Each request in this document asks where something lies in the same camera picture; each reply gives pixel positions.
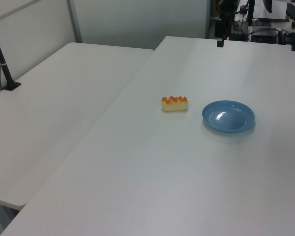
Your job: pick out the grey partition frame post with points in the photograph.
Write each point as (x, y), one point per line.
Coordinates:
(207, 18)
(74, 20)

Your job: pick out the blue plastic plate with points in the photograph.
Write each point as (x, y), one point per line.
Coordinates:
(228, 116)

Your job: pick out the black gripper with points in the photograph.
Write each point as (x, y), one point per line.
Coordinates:
(219, 28)

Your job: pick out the black pole stand with base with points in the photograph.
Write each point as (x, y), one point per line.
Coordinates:
(2, 64)

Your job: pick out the toy bread with orange topping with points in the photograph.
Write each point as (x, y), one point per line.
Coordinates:
(174, 104)

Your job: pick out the black equipment box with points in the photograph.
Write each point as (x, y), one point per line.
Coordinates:
(265, 35)

